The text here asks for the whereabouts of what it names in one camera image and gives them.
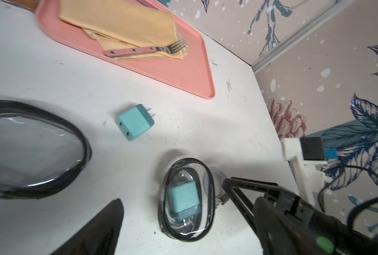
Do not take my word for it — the white coiled cable front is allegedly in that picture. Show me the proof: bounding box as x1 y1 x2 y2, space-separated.
204 166 230 208

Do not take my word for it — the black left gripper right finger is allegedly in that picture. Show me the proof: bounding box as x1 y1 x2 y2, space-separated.
253 198 307 255

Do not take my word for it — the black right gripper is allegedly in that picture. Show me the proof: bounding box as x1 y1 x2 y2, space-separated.
223 177 377 255

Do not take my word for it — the teal wall charger front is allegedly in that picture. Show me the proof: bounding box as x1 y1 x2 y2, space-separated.
167 181 201 222

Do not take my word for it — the black cable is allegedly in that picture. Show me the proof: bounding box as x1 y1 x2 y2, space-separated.
0 100 92 200
158 157 216 242

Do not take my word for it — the teal wall charger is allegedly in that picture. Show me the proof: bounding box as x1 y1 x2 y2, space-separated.
115 104 155 141
167 181 201 222

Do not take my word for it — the pink plastic tray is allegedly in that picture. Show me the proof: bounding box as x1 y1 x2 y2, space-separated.
35 1 215 99

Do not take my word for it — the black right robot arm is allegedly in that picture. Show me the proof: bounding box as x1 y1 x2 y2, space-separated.
223 177 378 255

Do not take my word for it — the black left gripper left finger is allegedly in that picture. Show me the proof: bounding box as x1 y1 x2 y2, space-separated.
53 198 124 255

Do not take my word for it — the black fork on tray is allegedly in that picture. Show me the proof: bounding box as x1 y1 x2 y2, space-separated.
104 39 188 58

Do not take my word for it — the black cable front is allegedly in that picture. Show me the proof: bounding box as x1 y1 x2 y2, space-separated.
158 157 216 242

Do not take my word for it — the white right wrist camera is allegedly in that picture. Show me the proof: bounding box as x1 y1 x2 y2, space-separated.
280 137 339 206

